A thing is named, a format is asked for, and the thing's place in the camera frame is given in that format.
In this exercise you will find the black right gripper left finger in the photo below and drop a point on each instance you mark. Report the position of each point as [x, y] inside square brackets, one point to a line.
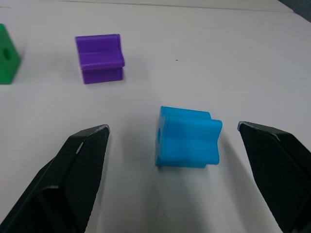
[63, 179]

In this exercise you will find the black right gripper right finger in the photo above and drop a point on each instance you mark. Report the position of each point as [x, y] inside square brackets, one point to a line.
[281, 170]

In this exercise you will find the blue block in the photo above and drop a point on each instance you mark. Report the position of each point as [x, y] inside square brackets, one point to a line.
[189, 140]

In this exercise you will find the purple block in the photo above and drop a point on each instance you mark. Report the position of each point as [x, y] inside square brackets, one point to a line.
[99, 60]

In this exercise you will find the dark green block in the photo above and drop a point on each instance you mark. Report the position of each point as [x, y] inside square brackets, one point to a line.
[7, 60]

